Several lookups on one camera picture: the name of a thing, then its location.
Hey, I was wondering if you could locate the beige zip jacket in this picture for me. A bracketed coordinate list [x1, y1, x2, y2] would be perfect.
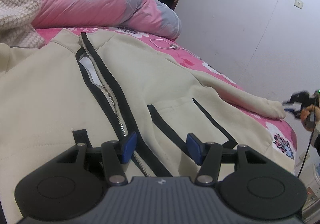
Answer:
[0, 30, 296, 224]

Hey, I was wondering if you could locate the pink floral blanket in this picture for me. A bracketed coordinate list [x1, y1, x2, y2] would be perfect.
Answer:
[35, 25, 298, 162]

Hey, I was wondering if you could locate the pink grey floral duvet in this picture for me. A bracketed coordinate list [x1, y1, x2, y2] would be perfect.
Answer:
[27, 0, 183, 41]

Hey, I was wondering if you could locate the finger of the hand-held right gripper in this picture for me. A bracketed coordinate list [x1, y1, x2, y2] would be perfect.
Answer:
[287, 91, 311, 104]
[282, 103, 304, 118]

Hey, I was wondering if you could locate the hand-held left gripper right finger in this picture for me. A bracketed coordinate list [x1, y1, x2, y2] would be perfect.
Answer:
[186, 133, 268, 187]

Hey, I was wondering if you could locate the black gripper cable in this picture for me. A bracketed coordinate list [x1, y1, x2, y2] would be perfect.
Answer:
[296, 126, 318, 177]

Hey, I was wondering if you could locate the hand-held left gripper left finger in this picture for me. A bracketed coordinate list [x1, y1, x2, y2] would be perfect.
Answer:
[57, 131, 138, 187]

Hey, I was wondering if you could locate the person's right hand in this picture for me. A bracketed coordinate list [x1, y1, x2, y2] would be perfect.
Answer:
[300, 104, 320, 130]

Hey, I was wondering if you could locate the white charger with cable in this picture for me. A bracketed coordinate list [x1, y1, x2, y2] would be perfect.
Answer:
[149, 37, 203, 61]

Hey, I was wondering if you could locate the person's right forearm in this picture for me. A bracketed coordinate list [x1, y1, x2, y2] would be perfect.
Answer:
[311, 125, 320, 159]

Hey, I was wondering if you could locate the white plastic appliance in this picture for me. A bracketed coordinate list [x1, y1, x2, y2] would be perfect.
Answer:
[301, 163, 320, 217]

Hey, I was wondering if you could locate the houndstooth knit sweater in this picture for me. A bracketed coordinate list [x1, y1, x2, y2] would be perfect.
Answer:
[0, 0, 46, 49]

